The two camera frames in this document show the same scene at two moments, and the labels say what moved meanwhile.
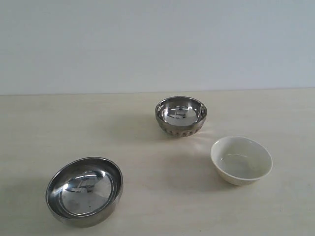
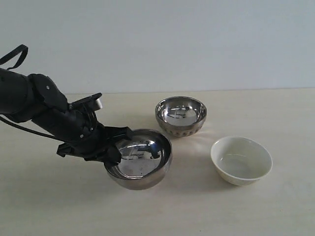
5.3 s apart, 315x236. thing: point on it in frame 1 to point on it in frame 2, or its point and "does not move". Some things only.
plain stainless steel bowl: [85, 190] to [145, 160]
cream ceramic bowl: [241, 161] does not move
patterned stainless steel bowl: [180, 116] does not move
